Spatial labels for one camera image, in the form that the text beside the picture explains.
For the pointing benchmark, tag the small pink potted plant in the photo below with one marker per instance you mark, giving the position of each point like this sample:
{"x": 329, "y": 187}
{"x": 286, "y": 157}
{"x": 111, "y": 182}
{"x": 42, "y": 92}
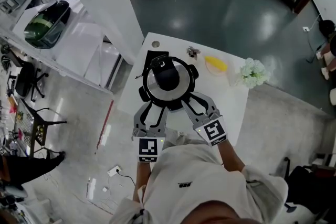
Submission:
{"x": 193, "y": 51}

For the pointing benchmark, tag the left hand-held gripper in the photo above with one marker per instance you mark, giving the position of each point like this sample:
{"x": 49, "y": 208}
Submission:
{"x": 148, "y": 147}

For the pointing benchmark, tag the person's grey trousers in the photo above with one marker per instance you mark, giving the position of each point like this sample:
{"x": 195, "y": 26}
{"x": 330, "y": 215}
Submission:
{"x": 181, "y": 139}

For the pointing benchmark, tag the cooker lid with black handle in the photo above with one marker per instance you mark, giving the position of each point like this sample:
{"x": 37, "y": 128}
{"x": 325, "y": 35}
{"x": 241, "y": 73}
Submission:
{"x": 168, "y": 78}

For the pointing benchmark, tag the white power adapter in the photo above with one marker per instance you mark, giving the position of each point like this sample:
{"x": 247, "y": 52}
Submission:
{"x": 105, "y": 189}

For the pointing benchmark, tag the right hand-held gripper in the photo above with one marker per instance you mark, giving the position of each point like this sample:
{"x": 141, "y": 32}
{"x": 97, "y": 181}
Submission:
{"x": 214, "y": 131}

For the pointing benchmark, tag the white metal shelf rack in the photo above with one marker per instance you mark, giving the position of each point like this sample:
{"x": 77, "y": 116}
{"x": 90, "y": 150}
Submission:
{"x": 78, "y": 42}

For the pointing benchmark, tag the yellow corn cob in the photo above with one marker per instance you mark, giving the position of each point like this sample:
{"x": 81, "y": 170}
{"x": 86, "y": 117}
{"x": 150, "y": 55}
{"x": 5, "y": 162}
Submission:
{"x": 216, "y": 63}

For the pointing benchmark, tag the person's white shirt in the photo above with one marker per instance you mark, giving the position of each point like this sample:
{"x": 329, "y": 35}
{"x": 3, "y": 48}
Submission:
{"x": 204, "y": 183}

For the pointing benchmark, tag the white square table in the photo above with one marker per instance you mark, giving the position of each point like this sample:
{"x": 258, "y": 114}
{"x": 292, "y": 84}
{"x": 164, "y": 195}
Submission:
{"x": 231, "y": 110}

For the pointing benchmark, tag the small white socket block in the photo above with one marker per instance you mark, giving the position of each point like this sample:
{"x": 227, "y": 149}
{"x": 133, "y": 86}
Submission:
{"x": 306, "y": 29}

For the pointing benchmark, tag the black appliance with green window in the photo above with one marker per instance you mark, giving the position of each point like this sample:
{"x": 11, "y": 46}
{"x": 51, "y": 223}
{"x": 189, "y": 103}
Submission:
{"x": 46, "y": 26}

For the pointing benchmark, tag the white power strip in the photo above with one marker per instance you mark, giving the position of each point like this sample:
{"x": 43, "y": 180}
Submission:
{"x": 114, "y": 170}

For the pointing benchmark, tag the black folding stand with tray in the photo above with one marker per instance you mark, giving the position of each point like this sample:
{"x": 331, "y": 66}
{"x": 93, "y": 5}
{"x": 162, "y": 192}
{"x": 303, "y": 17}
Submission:
{"x": 26, "y": 126}

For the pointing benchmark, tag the black mesh office chair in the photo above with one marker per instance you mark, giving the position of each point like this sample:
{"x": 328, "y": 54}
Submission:
{"x": 307, "y": 181}

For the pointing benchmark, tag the black pressure cooker pot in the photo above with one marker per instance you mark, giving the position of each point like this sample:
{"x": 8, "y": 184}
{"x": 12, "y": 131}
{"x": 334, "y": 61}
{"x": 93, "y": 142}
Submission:
{"x": 193, "y": 70}

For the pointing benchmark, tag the white flower bouquet in vase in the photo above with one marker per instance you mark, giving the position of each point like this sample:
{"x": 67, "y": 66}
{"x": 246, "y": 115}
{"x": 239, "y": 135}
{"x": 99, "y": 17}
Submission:
{"x": 253, "y": 73}

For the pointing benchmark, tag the person's right forearm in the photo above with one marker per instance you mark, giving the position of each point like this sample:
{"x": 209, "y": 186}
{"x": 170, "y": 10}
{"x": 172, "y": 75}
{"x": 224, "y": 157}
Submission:
{"x": 231, "y": 154}

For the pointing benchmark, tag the person's left forearm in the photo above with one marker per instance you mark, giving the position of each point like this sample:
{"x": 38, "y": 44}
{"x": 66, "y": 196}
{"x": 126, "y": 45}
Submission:
{"x": 143, "y": 181}

